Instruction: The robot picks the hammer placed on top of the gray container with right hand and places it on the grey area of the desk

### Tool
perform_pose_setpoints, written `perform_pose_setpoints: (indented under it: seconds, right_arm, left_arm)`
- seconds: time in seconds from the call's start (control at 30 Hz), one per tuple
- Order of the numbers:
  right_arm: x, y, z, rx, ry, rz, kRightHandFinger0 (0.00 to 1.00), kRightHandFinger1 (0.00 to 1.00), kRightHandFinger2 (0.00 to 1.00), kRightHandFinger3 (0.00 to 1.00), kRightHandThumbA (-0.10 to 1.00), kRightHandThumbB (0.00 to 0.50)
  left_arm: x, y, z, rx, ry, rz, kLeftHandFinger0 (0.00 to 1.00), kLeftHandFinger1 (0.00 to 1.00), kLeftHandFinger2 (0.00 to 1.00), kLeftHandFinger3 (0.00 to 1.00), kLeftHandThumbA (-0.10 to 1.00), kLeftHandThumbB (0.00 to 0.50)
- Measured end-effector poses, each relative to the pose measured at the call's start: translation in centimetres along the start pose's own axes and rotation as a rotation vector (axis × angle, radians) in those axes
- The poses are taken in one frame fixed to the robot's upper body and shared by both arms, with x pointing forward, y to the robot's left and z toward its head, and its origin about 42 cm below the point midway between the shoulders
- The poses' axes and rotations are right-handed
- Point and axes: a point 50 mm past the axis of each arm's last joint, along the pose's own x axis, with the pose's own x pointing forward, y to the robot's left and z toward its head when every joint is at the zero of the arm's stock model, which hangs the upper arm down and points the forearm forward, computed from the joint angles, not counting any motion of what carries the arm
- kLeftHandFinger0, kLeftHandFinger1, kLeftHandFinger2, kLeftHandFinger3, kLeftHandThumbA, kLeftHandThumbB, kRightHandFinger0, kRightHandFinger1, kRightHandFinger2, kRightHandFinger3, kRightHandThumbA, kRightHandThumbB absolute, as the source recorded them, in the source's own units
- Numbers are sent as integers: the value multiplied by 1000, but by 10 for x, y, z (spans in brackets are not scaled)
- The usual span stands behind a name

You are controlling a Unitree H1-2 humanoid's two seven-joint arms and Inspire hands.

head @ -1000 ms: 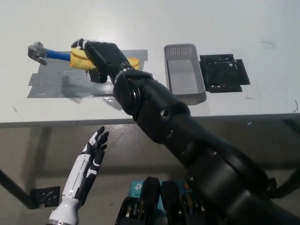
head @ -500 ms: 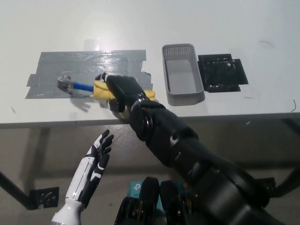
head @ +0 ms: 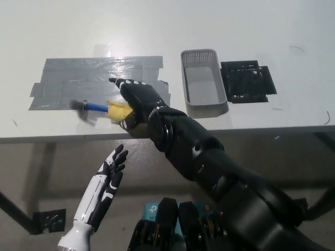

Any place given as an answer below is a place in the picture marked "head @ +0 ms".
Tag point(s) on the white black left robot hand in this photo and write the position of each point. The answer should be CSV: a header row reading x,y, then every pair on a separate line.
x,y
104,193

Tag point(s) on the hammer with yellow cloth wrap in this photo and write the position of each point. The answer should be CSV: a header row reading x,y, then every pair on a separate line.
x,y
117,111

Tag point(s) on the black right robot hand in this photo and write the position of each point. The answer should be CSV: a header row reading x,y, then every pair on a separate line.
x,y
141,96

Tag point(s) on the black tape patch on table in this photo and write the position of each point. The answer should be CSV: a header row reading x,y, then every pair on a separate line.
x,y
246,81

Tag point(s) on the thin black thread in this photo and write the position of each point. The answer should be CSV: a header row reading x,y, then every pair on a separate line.
x,y
297,47
328,117

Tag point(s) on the gray duct tape patch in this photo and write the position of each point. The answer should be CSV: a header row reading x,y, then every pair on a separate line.
x,y
78,81

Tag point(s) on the gray perforated plastic container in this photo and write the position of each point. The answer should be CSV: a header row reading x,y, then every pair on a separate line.
x,y
204,86

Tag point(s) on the black metal table leg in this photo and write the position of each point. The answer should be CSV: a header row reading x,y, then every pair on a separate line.
x,y
322,202
15,210

